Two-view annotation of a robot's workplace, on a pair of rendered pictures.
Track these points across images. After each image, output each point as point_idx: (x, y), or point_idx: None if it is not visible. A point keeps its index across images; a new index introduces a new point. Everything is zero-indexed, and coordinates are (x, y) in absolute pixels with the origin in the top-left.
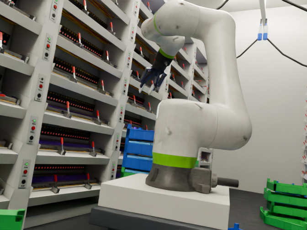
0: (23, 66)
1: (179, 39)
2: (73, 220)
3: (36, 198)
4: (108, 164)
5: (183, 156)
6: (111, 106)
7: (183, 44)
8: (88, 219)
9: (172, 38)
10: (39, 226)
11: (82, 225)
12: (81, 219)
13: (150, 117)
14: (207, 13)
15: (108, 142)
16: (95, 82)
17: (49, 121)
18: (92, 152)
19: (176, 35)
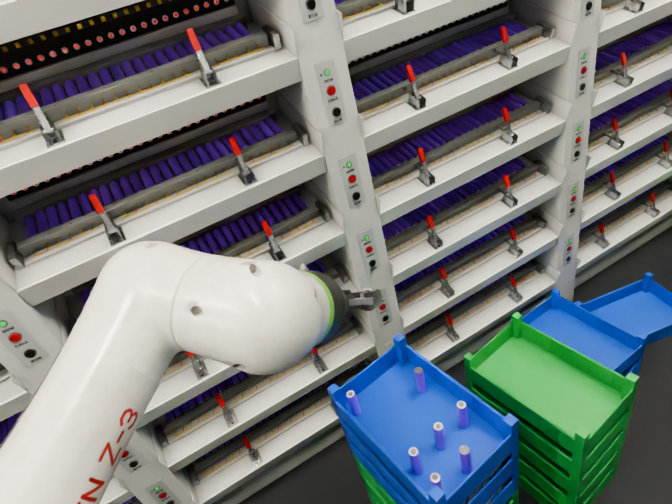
0: (4, 410)
1: (256, 370)
2: (319, 467)
3: (216, 495)
4: (377, 353)
5: None
6: None
7: (309, 347)
8: (347, 462)
9: (224, 363)
10: (254, 500)
11: (321, 501)
12: (333, 465)
13: (513, 157)
14: None
15: (362, 313)
16: None
17: (156, 415)
18: (316, 364)
19: (228, 358)
